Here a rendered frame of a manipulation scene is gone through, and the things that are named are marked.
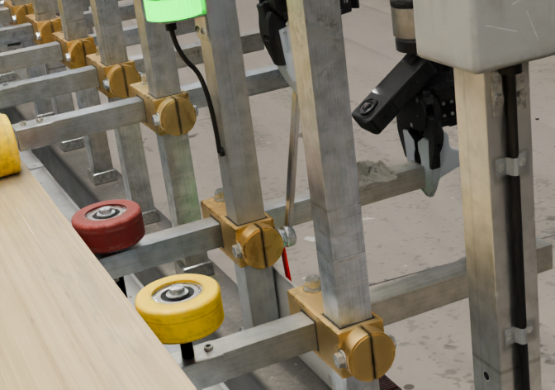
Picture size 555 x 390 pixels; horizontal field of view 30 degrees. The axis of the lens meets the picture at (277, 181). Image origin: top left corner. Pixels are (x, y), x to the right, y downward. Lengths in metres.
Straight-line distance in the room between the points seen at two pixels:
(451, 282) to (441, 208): 2.35
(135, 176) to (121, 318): 0.74
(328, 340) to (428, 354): 1.61
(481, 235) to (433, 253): 2.42
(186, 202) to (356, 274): 0.51
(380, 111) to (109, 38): 0.51
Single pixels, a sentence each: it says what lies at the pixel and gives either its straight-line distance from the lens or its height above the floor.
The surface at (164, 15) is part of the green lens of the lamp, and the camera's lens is 1.10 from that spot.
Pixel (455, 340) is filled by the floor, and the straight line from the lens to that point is 2.66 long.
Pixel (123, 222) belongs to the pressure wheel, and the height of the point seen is 0.90.
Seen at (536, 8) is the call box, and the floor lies 1.18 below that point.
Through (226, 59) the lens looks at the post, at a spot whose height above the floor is 1.06.
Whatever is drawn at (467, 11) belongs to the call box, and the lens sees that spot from 0.63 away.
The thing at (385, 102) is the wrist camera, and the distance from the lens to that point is 1.28.
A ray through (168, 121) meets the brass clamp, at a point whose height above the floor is 0.95.
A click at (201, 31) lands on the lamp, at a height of 1.10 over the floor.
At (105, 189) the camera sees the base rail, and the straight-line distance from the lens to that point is 1.90.
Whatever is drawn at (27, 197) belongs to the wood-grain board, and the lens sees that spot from 1.32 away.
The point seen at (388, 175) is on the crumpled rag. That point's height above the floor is 0.87.
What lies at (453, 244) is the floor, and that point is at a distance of 3.17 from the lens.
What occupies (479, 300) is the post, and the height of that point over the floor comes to 0.98.
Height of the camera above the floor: 1.32
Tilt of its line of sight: 20 degrees down
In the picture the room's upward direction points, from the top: 8 degrees counter-clockwise
